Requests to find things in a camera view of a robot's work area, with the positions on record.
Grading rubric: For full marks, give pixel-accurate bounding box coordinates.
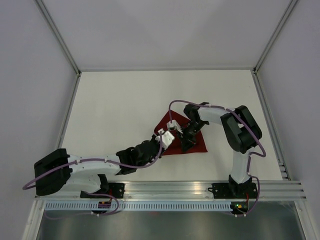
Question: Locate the aluminium frame post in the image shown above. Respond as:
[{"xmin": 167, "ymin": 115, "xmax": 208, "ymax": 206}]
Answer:
[
  {"xmin": 251, "ymin": 0, "xmax": 300, "ymax": 75},
  {"xmin": 34, "ymin": 0, "xmax": 81, "ymax": 76}
]

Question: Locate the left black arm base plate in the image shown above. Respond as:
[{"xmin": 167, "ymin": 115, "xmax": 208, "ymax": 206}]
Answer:
[{"xmin": 80, "ymin": 182, "xmax": 125, "ymax": 199}]

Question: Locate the right aluminium frame post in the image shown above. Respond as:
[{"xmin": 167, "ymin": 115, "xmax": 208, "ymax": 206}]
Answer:
[{"xmin": 251, "ymin": 0, "xmax": 300, "ymax": 75}]

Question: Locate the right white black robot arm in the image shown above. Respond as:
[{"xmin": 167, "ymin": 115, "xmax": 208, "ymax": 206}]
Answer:
[{"xmin": 177, "ymin": 102, "xmax": 262, "ymax": 199}]

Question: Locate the left aluminium frame post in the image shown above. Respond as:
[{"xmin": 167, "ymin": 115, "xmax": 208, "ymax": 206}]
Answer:
[{"xmin": 34, "ymin": 0, "xmax": 81, "ymax": 76}]

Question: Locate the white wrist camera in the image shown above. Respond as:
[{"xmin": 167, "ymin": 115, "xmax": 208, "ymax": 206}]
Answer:
[
  {"xmin": 166, "ymin": 120, "xmax": 183, "ymax": 133},
  {"xmin": 155, "ymin": 128, "xmax": 175, "ymax": 150}
]

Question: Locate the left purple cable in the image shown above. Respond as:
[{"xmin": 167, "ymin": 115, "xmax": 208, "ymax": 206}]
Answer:
[{"xmin": 22, "ymin": 129, "xmax": 163, "ymax": 221}]

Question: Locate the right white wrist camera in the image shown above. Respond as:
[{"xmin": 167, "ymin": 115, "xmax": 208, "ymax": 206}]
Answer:
[{"xmin": 166, "ymin": 120, "xmax": 183, "ymax": 133}]

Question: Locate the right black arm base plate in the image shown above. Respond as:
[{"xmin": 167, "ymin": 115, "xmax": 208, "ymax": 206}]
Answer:
[{"xmin": 207, "ymin": 182, "xmax": 258, "ymax": 199}]

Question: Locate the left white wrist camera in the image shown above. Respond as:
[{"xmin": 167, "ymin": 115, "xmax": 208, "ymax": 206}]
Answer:
[{"xmin": 155, "ymin": 128, "xmax": 175, "ymax": 150}]

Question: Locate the dark red cloth napkin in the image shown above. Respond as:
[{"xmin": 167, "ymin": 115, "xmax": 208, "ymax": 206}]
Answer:
[{"xmin": 154, "ymin": 110, "xmax": 208, "ymax": 156}]

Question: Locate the white slotted cable duct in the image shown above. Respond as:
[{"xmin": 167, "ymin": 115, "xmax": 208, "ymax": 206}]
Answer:
[{"xmin": 44, "ymin": 200, "xmax": 232, "ymax": 212}]

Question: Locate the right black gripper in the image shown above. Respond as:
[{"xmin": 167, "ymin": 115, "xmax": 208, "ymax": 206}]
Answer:
[{"xmin": 175, "ymin": 120, "xmax": 207, "ymax": 154}]

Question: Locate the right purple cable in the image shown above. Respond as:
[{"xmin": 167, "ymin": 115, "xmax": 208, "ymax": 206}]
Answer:
[{"xmin": 168, "ymin": 99, "xmax": 266, "ymax": 218}]

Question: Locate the aluminium mounting rail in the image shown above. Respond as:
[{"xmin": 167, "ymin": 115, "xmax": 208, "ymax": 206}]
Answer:
[{"xmin": 34, "ymin": 180, "xmax": 308, "ymax": 201}]

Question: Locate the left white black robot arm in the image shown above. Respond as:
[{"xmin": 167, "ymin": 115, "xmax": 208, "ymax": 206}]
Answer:
[{"xmin": 34, "ymin": 134, "xmax": 173, "ymax": 198}]

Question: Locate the purple cable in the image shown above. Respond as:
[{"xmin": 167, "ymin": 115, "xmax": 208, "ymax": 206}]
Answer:
[
  {"xmin": 168, "ymin": 99, "xmax": 266, "ymax": 218},
  {"xmin": 22, "ymin": 129, "xmax": 163, "ymax": 221}
]

